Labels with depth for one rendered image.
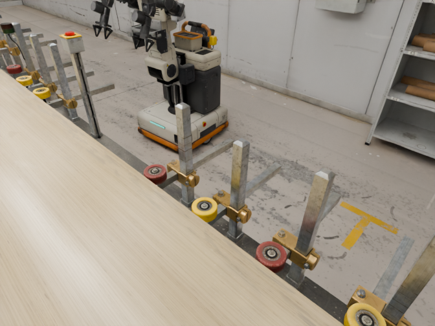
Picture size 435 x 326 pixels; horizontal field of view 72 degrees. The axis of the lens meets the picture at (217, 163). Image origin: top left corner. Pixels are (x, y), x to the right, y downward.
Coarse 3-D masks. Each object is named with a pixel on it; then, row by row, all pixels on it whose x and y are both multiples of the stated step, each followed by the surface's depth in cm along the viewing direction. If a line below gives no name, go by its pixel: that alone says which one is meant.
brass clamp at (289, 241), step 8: (288, 232) 91; (272, 240) 90; (280, 240) 88; (288, 240) 88; (296, 240) 88; (288, 248) 87; (312, 248) 86; (296, 256) 85; (304, 256) 84; (312, 256) 84; (296, 264) 87; (304, 264) 85; (312, 264) 83
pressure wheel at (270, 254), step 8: (264, 248) 80; (272, 248) 80; (280, 248) 79; (256, 256) 78; (264, 256) 78; (272, 256) 78; (280, 256) 77; (264, 264) 76; (272, 264) 76; (280, 264) 76
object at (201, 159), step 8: (224, 144) 130; (232, 144) 133; (208, 152) 125; (216, 152) 126; (200, 160) 120; (208, 160) 125; (168, 176) 112; (176, 176) 113; (160, 184) 108; (168, 184) 112
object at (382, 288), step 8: (408, 240) 94; (400, 248) 91; (408, 248) 91; (400, 256) 89; (392, 264) 86; (400, 264) 86; (384, 272) 84; (392, 272) 84; (384, 280) 82; (392, 280) 82; (376, 288) 80; (384, 288) 80; (384, 296) 79
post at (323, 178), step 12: (324, 168) 70; (324, 180) 68; (312, 192) 72; (324, 192) 70; (312, 204) 74; (324, 204) 74; (312, 216) 76; (300, 228) 80; (312, 228) 77; (300, 240) 82; (312, 240) 81; (300, 252) 85; (288, 276) 94; (300, 276) 91
